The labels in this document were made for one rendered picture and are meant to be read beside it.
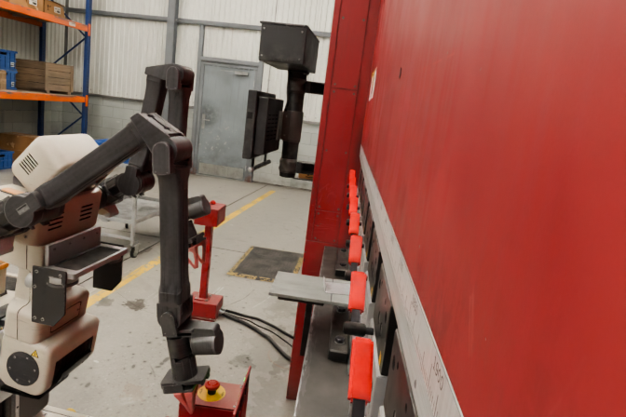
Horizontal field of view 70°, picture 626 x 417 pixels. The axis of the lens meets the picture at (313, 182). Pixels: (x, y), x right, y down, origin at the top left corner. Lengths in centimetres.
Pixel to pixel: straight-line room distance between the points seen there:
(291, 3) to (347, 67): 654
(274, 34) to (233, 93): 637
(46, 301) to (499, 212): 131
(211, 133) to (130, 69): 205
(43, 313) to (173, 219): 55
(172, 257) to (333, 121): 132
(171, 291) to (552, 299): 96
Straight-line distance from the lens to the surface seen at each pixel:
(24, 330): 154
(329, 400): 118
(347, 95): 218
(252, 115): 237
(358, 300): 66
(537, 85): 21
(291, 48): 237
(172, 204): 103
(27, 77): 911
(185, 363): 116
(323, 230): 226
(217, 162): 889
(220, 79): 884
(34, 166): 139
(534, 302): 19
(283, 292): 137
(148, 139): 102
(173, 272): 107
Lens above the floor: 155
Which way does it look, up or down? 9 degrees down
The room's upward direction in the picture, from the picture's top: 7 degrees clockwise
